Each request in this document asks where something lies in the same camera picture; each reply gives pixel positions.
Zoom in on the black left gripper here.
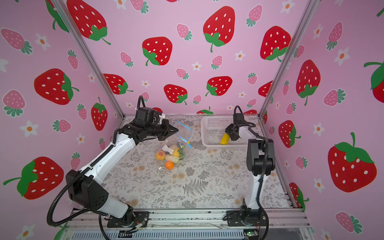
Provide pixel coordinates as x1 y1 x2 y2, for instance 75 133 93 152
145 120 179 141

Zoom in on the yellow mango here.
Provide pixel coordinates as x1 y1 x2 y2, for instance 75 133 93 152
220 133 230 145

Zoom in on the white plastic mesh basket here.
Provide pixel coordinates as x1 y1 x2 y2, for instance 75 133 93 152
201 116 256 149

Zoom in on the yellow red peach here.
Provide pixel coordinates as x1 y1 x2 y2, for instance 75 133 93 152
156 150 166 161

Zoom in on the clear zip bag blue zipper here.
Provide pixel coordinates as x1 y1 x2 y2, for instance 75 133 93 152
155 121 193 171

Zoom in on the white radish with leaves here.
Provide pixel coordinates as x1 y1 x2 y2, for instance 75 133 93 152
165 146 186 164

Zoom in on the orange tangerine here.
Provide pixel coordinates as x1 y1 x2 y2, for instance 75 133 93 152
165 161 175 170

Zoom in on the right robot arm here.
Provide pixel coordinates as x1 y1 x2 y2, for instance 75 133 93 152
225 124 276 210

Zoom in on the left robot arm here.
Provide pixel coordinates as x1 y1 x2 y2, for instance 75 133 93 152
66 120 179 225

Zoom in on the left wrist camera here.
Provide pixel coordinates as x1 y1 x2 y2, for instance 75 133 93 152
135 107 166 125

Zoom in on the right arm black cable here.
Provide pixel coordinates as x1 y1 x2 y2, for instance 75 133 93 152
233 104 271 240

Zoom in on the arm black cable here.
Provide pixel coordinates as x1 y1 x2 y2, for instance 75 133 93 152
46 95 148 240
233 104 271 240

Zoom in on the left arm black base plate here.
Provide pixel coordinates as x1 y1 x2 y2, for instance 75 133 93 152
107 211 150 229

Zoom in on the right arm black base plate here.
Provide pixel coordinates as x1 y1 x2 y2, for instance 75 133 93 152
223 210 269 227

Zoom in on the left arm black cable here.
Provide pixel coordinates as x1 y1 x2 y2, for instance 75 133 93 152
46 95 148 240

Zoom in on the aluminium front rail frame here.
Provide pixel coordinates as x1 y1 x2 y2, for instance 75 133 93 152
59 209 317 240

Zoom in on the aluminium left corner post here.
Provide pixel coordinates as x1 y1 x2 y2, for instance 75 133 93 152
52 0 125 120

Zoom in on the aluminium corner post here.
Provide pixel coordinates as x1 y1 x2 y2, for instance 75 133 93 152
259 0 320 119
52 0 125 120

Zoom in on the aluminium right corner post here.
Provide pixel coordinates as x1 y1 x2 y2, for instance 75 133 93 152
259 0 320 119

